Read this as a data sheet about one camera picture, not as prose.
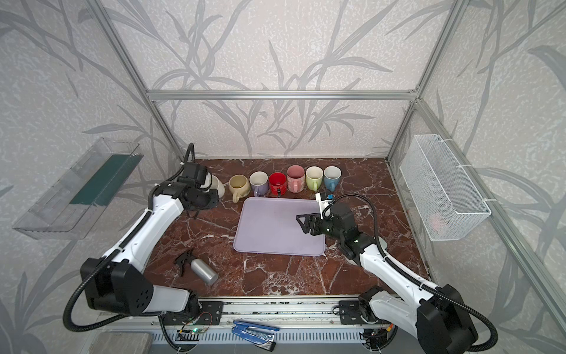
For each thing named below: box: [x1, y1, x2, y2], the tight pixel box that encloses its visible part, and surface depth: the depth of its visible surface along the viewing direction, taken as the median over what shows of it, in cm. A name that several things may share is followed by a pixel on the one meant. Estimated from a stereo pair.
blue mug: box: [323, 165, 342, 193], surface depth 104 cm
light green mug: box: [305, 165, 324, 193], surface depth 104 cm
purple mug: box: [249, 170, 269, 198], surface depth 104 cm
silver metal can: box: [190, 258, 219, 286], surface depth 82 cm
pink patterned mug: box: [286, 164, 306, 194], surface depth 104 cm
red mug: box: [268, 171, 287, 198], surface depth 104 cm
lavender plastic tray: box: [233, 196, 326, 257], surface depth 96 cm
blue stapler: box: [231, 320, 281, 352], surface depth 70 cm
